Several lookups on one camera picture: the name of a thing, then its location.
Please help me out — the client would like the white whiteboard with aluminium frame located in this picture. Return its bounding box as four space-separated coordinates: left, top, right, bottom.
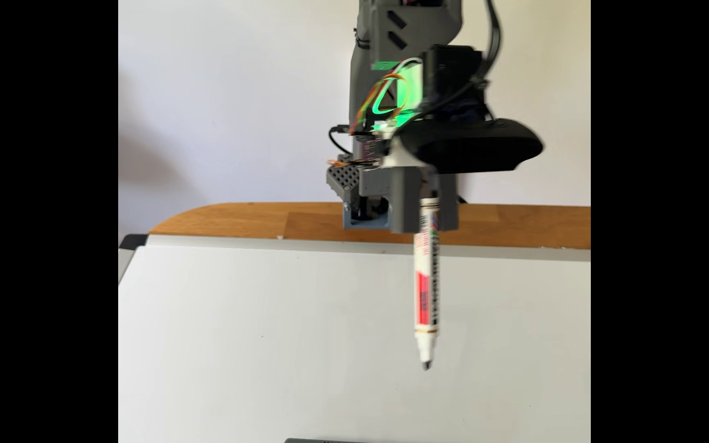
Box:
118 234 592 443

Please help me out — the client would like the black camera cable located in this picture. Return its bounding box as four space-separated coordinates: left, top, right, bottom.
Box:
416 0 504 124

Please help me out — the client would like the white whiteboard marker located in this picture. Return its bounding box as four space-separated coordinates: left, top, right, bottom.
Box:
414 196 441 371

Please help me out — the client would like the purple circuit board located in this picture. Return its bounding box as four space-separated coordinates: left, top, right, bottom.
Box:
351 126 387 167

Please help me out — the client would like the black plug cable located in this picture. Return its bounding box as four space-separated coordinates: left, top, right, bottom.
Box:
329 126 355 155

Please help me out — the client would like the grey marker holder block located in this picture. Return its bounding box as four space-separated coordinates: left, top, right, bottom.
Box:
284 437 392 443

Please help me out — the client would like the black oval camera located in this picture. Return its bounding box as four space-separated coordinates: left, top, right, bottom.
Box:
400 118 544 175

